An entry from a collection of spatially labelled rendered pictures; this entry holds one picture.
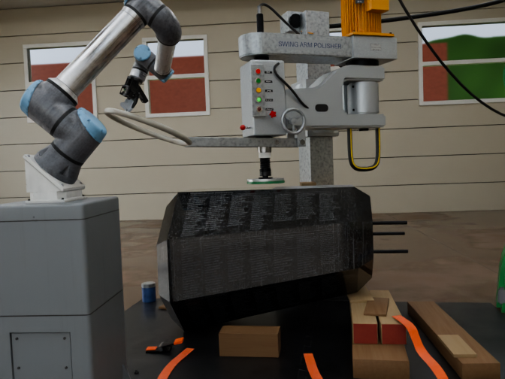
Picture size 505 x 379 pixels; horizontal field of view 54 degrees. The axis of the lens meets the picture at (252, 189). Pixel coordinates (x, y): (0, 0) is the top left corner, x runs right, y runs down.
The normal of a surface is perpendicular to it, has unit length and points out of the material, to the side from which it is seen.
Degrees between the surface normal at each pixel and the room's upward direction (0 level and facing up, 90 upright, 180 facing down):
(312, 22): 90
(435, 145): 90
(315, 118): 90
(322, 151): 90
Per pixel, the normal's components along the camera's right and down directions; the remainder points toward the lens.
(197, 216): -0.10, -0.67
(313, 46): 0.32, 0.04
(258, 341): -0.15, 0.06
